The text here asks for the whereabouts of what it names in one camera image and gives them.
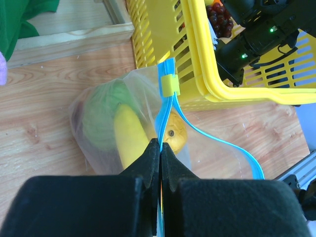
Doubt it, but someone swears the yellow banana toy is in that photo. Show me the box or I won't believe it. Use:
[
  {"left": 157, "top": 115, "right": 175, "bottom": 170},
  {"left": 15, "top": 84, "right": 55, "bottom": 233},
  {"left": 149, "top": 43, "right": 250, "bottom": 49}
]
[{"left": 114, "top": 104, "right": 149, "bottom": 169}]

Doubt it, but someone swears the yellow plastic basket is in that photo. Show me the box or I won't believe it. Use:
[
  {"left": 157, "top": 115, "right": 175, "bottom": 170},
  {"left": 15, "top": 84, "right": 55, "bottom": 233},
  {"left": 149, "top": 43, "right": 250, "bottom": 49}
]
[{"left": 126, "top": 0, "right": 316, "bottom": 111}]

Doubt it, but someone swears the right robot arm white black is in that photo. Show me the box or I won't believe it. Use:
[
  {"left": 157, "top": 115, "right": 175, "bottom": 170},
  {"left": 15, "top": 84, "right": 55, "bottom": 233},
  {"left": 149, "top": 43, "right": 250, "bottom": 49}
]
[{"left": 215, "top": 0, "right": 316, "bottom": 86}]

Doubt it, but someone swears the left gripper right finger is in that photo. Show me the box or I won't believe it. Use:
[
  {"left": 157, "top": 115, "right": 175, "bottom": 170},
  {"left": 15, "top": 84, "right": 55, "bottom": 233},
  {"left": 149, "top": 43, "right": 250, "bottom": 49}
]
[{"left": 160, "top": 143, "right": 311, "bottom": 237}]

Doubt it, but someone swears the green tank top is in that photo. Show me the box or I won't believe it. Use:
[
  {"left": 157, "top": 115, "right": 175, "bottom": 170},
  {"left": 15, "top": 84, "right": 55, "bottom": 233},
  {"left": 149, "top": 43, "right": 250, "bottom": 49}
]
[{"left": 0, "top": 0, "right": 59, "bottom": 61}]

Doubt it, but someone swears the pink shirt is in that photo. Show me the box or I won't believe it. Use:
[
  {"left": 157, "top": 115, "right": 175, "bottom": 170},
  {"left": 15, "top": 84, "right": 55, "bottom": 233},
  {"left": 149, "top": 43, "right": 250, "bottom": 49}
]
[{"left": 0, "top": 52, "right": 7, "bottom": 86}]

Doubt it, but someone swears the yellow apple toy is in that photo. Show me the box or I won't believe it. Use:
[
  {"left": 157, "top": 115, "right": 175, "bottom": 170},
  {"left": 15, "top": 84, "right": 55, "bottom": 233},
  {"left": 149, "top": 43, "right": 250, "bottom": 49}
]
[{"left": 145, "top": 111, "right": 188, "bottom": 155}]

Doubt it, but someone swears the green cabbage toy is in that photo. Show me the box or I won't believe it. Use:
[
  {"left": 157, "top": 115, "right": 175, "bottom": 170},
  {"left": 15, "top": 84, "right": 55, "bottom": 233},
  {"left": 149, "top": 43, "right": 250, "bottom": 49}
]
[{"left": 82, "top": 79, "right": 137, "bottom": 151}]

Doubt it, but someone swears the clear zip top bag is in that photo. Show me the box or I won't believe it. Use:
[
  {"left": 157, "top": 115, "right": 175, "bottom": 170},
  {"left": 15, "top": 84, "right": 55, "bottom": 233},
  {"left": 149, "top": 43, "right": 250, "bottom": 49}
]
[{"left": 68, "top": 58, "right": 265, "bottom": 237}]

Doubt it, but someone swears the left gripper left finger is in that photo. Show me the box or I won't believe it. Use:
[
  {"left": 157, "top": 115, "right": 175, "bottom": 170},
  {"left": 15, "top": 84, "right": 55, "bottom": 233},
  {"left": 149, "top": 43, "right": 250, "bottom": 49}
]
[{"left": 0, "top": 139, "right": 160, "bottom": 237}]

